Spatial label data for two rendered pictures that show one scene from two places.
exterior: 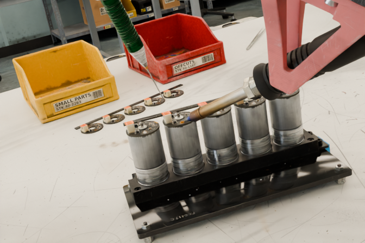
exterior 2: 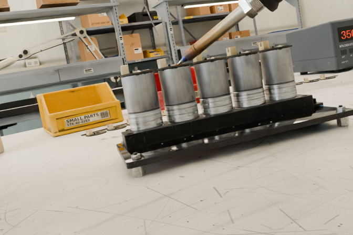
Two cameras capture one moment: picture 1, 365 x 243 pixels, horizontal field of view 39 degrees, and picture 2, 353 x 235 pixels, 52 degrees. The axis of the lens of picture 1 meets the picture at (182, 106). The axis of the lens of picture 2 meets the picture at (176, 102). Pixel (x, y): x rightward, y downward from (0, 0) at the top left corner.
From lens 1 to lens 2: 0.17 m
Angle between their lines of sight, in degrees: 16
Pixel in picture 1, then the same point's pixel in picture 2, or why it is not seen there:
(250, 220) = (252, 153)
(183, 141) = (178, 84)
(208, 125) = (203, 72)
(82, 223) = (70, 174)
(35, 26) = not seen: hidden behind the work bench
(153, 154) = (147, 96)
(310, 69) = not seen: outside the picture
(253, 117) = (248, 66)
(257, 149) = (252, 100)
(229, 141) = (224, 89)
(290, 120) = (283, 73)
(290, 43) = not seen: outside the picture
